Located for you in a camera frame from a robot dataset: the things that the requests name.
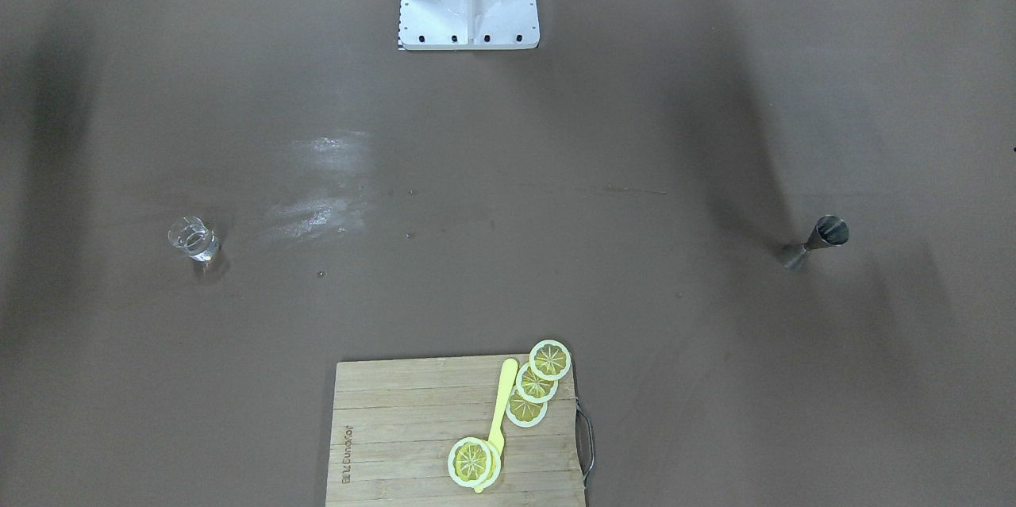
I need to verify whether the inner lemon slice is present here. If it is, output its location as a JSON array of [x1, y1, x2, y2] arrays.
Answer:
[[506, 389, 548, 428]]

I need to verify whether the clear glass measuring cup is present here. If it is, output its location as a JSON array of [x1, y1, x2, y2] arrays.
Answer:
[[167, 217, 219, 264]]

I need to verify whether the wooden cutting board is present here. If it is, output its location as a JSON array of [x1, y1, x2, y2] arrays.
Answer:
[[325, 355, 587, 506]]

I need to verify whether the lemon slice on knife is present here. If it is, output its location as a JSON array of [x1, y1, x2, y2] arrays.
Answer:
[[447, 437, 503, 494]]

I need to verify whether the steel double jigger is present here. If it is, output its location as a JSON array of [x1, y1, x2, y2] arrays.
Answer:
[[778, 215, 849, 270]]

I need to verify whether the middle lemon slice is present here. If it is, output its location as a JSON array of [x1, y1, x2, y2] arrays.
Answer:
[[515, 363, 559, 405]]

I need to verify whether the metal cutting board handle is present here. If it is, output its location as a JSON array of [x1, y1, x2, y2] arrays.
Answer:
[[575, 398, 596, 491]]

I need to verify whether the lemon slice at board corner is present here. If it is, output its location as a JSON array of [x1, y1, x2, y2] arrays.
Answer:
[[529, 340, 572, 382]]

